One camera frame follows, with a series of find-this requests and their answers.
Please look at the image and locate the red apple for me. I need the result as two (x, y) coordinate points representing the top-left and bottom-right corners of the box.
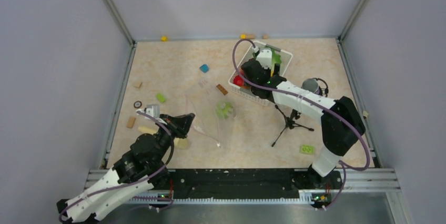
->
(232, 75), (245, 87)

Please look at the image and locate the blue block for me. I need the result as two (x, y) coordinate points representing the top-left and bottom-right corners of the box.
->
(199, 64), (209, 73)

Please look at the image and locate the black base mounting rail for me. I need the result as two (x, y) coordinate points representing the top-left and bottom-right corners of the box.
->
(155, 168), (342, 201)

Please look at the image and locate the small black ring wheel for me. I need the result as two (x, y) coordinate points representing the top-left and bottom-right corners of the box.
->
(133, 100), (142, 109)

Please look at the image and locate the green toy block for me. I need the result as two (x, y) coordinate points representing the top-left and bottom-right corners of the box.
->
(155, 93), (167, 104)

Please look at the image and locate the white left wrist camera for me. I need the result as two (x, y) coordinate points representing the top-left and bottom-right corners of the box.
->
(136, 104), (162, 122)

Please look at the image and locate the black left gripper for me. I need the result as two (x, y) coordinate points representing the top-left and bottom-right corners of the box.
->
(153, 113), (195, 164)

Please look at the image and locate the cream cylinder block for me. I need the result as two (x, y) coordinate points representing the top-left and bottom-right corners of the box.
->
(137, 126), (189, 149)

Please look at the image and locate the yellow and wood peg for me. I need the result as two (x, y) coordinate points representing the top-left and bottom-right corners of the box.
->
(240, 34), (256, 39)

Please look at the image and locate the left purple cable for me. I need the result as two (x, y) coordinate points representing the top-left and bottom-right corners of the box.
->
(58, 110), (175, 223)

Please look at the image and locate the purple cable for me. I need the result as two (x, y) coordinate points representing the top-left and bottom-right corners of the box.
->
(232, 38), (371, 211)
(58, 110), (175, 223)

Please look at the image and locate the wooden rectangular block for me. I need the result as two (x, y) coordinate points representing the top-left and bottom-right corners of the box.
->
(126, 116), (136, 129)

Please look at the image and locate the light green lego brick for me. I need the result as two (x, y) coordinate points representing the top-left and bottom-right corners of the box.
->
(300, 145), (315, 155)

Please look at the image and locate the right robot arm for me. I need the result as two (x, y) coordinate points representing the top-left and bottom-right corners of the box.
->
(241, 59), (366, 188)

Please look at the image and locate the small wooden cube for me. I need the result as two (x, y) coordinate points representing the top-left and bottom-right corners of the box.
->
(134, 82), (143, 88)

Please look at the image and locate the green lime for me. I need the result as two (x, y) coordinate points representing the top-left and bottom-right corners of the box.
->
(215, 101), (235, 119)

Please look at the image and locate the green lettuce leaf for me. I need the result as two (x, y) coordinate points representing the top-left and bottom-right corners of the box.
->
(271, 49), (282, 76)

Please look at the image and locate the white perforated plastic basket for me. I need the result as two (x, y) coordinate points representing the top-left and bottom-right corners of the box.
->
(228, 39), (293, 106)

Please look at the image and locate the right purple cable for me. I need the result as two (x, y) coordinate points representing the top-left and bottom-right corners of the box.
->
(232, 38), (371, 211)

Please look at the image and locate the microphone on black tripod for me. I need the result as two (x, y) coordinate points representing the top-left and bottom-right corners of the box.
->
(271, 77), (329, 147)

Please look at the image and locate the clear zip top bag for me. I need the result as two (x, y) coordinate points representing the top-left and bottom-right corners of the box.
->
(185, 77), (237, 148)

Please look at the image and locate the brown lego brick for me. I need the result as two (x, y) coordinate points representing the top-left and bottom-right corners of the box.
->
(216, 84), (228, 95)

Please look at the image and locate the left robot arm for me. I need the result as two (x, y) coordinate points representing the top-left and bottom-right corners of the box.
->
(57, 109), (195, 223)

